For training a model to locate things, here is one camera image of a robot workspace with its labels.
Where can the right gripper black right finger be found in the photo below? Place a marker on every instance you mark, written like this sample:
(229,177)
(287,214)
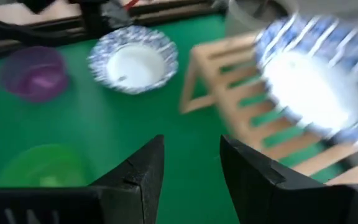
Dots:
(259,193)

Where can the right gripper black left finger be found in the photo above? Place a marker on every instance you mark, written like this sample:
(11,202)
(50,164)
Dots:
(135,186)

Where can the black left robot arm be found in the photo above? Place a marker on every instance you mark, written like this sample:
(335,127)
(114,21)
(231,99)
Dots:
(90,18)

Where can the wooden slatted shelf rack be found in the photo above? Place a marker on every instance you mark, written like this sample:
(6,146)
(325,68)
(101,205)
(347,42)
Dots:
(227,101)

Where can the translucent yellow-green plastic bowl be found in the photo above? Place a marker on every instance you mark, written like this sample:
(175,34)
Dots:
(42,168)

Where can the blue patterned paper bowl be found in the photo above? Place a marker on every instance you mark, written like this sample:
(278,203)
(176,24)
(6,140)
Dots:
(135,67)
(306,87)

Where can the purple plastic bowl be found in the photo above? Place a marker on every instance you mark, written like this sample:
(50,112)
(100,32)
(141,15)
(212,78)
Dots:
(34,74)

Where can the red tag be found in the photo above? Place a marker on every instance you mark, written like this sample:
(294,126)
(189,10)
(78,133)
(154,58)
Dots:
(131,3)

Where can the light wooden board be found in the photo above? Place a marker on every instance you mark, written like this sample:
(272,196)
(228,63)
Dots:
(42,14)
(166,3)

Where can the black aluminium table frame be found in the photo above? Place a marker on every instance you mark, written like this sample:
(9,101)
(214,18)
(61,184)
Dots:
(166,17)

